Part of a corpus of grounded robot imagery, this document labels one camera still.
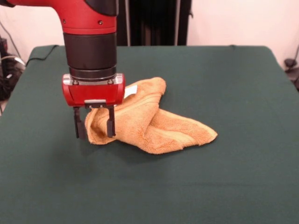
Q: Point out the dark green table cloth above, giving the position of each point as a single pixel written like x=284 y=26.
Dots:
x=116 y=186

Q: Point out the tan terry towel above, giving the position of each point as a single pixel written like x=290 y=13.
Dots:
x=163 y=130

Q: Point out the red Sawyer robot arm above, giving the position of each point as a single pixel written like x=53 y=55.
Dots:
x=91 y=49

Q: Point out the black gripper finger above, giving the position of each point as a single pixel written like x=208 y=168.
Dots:
x=79 y=126
x=111 y=123

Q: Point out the black pedestal column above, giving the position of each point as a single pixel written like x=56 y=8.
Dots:
x=154 y=23

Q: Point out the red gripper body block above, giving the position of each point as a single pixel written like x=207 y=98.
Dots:
x=93 y=93

